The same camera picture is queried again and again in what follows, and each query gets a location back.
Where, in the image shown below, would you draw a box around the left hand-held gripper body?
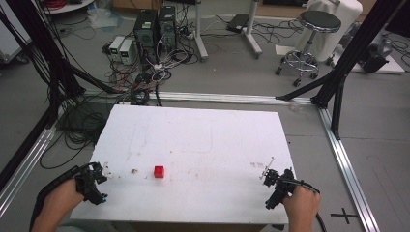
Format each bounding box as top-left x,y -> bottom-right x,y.
75,161 -> 109,206

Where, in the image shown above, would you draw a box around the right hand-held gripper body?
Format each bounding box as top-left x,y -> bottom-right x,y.
262,167 -> 300,211

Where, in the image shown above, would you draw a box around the person's right hand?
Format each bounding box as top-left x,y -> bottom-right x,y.
282,185 -> 322,226

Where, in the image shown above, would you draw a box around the person's left hand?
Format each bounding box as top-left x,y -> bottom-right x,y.
47,178 -> 86,223

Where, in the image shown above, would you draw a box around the white power supply unit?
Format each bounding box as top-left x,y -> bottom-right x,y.
108,35 -> 126,56
119,39 -> 137,66

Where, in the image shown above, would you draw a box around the white table leg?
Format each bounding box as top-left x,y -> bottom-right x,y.
242,0 -> 264,60
192,0 -> 210,63

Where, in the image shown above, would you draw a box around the black round stool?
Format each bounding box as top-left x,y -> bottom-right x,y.
275,10 -> 342,88

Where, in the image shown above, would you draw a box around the large black computer tower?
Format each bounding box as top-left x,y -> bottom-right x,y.
132,9 -> 160,64

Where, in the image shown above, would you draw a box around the black flat box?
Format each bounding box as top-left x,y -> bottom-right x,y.
225,13 -> 251,34

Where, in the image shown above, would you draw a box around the black machine on white board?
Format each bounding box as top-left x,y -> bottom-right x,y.
332,32 -> 406,75

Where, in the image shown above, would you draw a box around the clear plastic bag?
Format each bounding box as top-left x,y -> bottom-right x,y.
86,7 -> 124,31

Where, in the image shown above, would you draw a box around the slim black computer tower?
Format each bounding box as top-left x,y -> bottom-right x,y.
157,5 -> 178,51

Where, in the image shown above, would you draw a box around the grey case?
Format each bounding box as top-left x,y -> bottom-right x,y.
0,0 -> 33,65

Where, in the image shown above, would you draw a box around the white cloth cover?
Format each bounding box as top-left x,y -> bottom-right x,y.
294,0 -> 365,63

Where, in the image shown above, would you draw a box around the round white table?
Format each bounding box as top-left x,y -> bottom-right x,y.
41,0 -> 95,15

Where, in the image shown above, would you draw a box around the long aluminium floor rail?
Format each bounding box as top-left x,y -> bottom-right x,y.
81,90 -> 314,106

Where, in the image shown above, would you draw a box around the tangle of floor cables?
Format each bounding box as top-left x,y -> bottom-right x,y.
38,30 -> 201,170

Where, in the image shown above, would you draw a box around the black frame post with cables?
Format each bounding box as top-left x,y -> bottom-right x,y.
0,0 -> 125,130

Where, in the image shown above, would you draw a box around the black frame post with braces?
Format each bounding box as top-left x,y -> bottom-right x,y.
275,0 -> 410,141

